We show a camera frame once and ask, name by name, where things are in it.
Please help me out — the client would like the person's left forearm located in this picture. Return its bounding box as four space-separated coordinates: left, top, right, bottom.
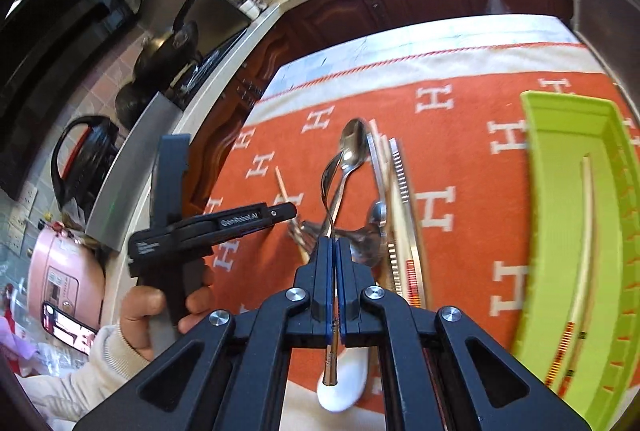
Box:
20 325 153 431

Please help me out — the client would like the black pot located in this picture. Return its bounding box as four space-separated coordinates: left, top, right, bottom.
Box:
114 80 152 128

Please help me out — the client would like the green striped wooden chopstick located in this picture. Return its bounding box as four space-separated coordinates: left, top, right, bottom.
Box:
562 331 588 397

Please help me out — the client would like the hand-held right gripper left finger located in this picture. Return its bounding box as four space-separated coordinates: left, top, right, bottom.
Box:
75 236 335 431

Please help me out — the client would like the spiral metal chopstick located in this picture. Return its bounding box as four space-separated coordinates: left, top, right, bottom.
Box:
387 137 431 307

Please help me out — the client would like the brown wooden chopstick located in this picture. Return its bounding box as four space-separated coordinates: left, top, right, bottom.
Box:
274 166 311 263

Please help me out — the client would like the pink rice cooker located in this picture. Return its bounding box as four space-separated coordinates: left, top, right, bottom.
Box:
27 223 108 337

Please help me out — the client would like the person's left hand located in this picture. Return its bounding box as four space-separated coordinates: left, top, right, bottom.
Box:
120 262 216 361

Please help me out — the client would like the black gas stove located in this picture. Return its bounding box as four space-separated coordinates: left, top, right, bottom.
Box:
170 45 242 112

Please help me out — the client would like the dark appliance door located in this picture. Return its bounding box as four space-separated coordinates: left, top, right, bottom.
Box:
570 0 640 77

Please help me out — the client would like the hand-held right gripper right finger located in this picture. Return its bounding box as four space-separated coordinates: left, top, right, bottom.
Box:
335 236 591 431

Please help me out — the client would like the metal fork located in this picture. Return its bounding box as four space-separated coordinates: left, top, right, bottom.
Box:
287 150 351 253

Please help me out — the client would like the black range hood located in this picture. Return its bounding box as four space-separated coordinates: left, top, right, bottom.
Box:
0 0 136 202

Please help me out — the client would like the large metal spoon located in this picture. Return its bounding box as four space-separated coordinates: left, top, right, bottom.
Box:
320 118 372 387

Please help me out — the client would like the red striped wooden chopstick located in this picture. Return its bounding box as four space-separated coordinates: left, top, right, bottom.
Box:
381 138 426 309

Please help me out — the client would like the black frying pan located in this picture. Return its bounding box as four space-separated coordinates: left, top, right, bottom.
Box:
134 0 202 93

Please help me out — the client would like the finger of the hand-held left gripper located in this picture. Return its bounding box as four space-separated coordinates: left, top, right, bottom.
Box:
215 204 299 243

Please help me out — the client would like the plain metal chopstick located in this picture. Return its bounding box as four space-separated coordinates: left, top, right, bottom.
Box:
366 120 401 299

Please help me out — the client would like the white ceramic spoon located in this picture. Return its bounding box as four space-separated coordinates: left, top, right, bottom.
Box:
316 343 371 412

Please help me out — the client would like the black round appliance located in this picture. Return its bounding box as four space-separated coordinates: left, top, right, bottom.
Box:
50 115 121 213

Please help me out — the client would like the orange printed blanket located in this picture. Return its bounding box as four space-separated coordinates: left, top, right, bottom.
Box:
202 15 640 431

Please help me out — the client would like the smartphone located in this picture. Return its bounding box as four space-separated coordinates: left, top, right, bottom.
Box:
41 301 98 354

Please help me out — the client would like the green plastic tray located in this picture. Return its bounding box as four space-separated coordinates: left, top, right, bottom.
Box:
510 90 640 431

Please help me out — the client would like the steel splash guard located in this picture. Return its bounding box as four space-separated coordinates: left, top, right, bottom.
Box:
170 0 252 57

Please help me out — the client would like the orange striped wooden chopstick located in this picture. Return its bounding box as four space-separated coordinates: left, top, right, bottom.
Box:
547 156 598 389

